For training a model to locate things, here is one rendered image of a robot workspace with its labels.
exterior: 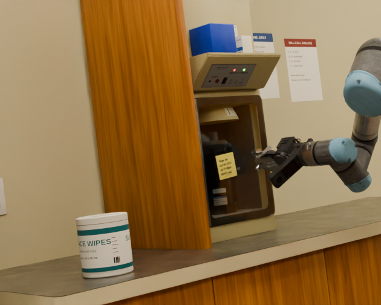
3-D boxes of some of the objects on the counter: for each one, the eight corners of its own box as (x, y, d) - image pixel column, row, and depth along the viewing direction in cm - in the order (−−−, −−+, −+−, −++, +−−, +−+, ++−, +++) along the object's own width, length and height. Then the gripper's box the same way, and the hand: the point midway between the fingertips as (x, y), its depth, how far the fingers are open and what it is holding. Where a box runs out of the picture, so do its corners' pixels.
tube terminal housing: (154, 244, 250) (126, 13, 251) (225, 230, 271) (199, 16, 272) (204, 245, 231) (174, -6, 232) (276, 229, 252) (248, -1, 253)
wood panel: (109, 248, 256) (60, -162, 258) (116, 246, 258) (68, -160, 260) (204, 249, 219) (147, -230, 221) (212, 247, 221) (155, -227, 223)
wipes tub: (72, 278, 192) (65, 218, 192) (115, 268, 200) (108, 212, 201) (101, 279, 182) (94, 217, 182) (144, 270, 191) (137, 210, 191)
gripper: (324, 152, 233) (273, 158, 249) (306, 131, 228) (256, 137, 244) (313, 173, 229) (262, 178, 245) (295, 152, 224) (244, 157, 240)
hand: (258, 164), depth 242 cm, fingers closed, pressing on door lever
